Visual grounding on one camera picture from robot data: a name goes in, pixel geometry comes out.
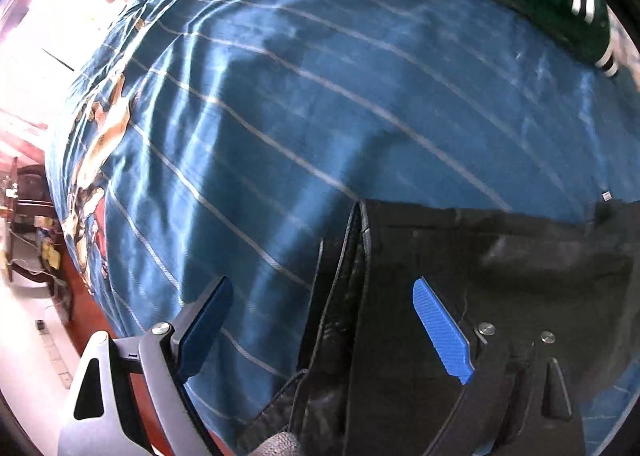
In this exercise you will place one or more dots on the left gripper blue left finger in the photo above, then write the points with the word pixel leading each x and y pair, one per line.
pixel 196 327

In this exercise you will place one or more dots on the blue striped bed sheet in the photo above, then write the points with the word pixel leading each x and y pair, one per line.
pixel 209 138

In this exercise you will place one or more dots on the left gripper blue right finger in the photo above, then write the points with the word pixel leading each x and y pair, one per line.
pixel 450 344

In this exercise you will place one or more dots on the dark wooden side furniture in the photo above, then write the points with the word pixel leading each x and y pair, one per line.
pixel 34 240

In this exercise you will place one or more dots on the black jacket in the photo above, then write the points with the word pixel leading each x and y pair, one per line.
pixel 551 311

